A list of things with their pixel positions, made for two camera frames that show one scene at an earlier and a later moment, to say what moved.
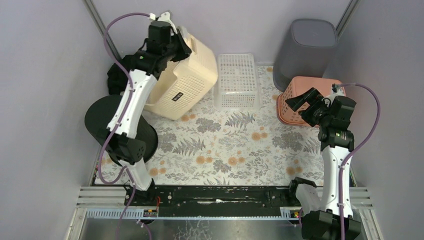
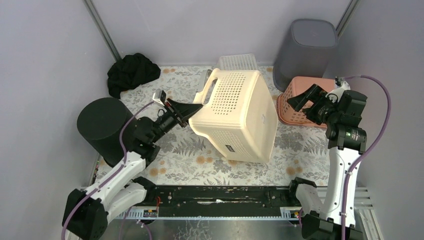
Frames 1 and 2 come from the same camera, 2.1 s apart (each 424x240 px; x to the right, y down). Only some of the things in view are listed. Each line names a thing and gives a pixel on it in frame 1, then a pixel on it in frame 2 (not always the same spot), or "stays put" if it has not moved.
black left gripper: (180, 44) -> (176, 113)
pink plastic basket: (299, 84) stays put
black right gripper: (310, 96) stays put
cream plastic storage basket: (184, 82) -> (238, 118)
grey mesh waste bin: (306, 50) stays put
